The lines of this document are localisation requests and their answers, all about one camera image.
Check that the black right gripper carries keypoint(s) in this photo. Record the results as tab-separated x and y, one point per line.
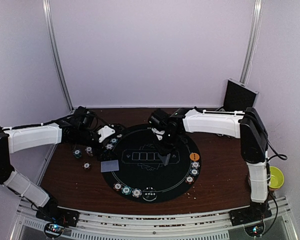
164	151

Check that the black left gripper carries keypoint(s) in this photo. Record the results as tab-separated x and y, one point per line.
100	155

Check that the green-white single poker chip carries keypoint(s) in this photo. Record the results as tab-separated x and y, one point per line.
114	141

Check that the orange round dealer button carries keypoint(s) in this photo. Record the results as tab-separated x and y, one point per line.
194	156

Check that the dealt playing card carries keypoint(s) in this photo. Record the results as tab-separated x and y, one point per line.
165	159
109	166

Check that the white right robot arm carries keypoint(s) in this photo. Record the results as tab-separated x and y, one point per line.
246	126

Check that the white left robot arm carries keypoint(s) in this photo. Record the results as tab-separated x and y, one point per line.
14	139

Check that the green 50 poker chip stack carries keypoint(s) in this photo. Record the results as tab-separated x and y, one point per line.
77	153

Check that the red poker chip stack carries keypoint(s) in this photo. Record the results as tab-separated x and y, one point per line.
86	165

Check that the black round poker mat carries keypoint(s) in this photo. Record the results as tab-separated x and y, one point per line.
140	166

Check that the aluminium poker chip case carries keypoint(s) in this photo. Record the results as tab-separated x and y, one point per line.
237	97

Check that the yellow-green plastic bowl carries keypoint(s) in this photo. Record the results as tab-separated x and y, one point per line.
277	178

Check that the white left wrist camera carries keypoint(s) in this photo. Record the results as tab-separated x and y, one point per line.
105	132

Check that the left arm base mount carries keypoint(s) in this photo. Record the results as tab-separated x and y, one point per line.
63	217

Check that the aluminium front rail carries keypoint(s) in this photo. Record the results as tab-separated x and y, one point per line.
213	225

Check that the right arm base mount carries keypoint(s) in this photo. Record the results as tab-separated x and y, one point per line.
247	215

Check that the aluminium left corner post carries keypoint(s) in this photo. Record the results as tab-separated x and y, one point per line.
55	53

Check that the aluminium corner post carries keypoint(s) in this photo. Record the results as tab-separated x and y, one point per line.
55	53
252	41

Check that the aluminium right corner post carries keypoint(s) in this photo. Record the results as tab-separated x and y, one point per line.
252	41

